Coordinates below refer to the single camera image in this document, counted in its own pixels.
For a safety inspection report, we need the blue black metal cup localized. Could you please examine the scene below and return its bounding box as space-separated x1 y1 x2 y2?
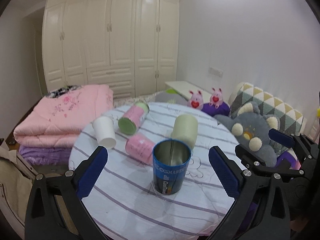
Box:
152 139 192 195

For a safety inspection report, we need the white paper cup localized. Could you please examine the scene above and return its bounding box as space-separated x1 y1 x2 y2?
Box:
92 116 117 149

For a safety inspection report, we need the pale green frosted cup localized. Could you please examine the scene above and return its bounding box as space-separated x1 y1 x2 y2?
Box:
171 114 198 150

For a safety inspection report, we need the small pink plastic cup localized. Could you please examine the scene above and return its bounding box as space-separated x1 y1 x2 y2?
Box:
125 133 160 166

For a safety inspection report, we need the triangle patterned quilted pillow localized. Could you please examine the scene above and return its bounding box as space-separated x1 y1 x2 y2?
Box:
228 82 306 135

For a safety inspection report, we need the pink pillow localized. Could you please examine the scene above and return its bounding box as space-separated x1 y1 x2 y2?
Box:
291 160 301 170

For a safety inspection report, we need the grey cat plush toy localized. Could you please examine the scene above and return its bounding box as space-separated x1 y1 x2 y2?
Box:
214 101 280 167

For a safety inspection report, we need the folded purple blanket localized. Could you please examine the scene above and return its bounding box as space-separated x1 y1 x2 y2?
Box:
18 145 72 165

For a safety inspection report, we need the purple round cushion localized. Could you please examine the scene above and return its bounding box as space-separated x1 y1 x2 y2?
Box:
201 102 230 117

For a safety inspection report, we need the beige jacket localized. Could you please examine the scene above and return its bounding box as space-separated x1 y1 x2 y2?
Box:
1 147 33 224

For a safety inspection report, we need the folded pink quilt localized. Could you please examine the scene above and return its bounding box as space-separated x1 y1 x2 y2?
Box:
14 85 113 148

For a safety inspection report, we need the right pink bunny plush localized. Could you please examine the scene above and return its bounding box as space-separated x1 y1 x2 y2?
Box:
209 88 223 109

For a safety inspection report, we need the pink bunny plush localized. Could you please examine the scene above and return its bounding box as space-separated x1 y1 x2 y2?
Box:
209 88 223 109
187 90 204 111

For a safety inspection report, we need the striped white quilted table cover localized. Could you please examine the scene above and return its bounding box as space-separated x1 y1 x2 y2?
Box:
83 102 238 239

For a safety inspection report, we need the pink green lidded jar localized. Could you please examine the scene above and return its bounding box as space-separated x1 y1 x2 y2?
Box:
118 101 150 135

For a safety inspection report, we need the left pink bunny plush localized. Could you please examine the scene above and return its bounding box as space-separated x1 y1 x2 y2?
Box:
187 90 204 111

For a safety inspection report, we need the black white patterned cloth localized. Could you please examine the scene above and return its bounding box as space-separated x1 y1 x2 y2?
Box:
46 85 81 99

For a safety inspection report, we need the white bedside table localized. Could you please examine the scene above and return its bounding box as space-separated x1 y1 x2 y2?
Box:
165 81 211 103

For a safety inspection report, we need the grey green embroidered cushion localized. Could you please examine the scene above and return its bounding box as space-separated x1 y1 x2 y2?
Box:
155 91 188 106

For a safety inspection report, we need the cream white wardrobe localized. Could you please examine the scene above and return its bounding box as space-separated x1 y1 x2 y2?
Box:
42 0 180 99

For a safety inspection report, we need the white wall switch panel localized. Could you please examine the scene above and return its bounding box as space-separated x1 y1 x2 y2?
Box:
208 67 223 77

